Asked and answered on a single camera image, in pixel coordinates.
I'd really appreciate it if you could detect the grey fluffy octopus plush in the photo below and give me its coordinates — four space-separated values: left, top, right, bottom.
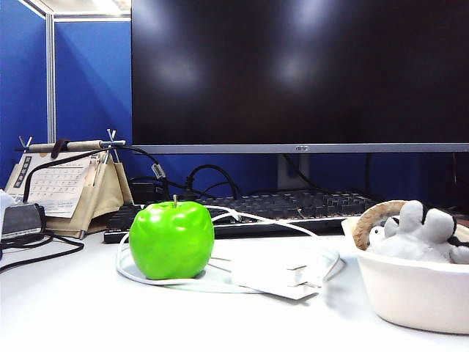
367 199 469 265

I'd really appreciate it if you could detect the black power box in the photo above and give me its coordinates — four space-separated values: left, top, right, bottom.
128 177 169 205

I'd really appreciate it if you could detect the black box device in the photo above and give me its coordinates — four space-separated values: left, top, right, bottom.
1 203 47 239

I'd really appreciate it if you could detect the grey monitor stand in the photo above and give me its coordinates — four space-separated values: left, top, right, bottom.
277 153 311 190

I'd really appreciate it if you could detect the black computer keyboard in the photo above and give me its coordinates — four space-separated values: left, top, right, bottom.
103 188 382 245

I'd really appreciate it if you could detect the green plastic apple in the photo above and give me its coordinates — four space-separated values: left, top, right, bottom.
128 194 215 281

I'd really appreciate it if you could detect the white power adapter brick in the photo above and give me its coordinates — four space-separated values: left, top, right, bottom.
229 252 324 301

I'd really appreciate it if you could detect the black computer monitor silver bezel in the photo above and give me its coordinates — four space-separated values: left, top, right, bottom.
130 0 469 155

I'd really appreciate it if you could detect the canvas tent desk calendar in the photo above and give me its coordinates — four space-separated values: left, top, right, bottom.
3 128 135 240

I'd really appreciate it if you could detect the cream plastic bowl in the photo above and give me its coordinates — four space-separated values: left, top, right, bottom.
340 216 469 335

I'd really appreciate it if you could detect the white tissue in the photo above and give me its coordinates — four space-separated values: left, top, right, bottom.
0 188 15 221

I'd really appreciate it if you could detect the black looped cable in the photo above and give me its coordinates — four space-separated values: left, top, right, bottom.
186 164 241 201

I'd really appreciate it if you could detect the black cable with ferrite core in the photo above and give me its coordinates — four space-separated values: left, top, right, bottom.
22 144 206 205

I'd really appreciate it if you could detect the white charger cable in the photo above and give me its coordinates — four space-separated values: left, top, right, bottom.
115 205 345 294

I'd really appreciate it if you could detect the black cable on table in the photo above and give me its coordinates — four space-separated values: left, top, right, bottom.
0 230 85 274

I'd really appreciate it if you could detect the aluminium partition post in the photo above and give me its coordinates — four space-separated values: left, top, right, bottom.
45 12 58 144

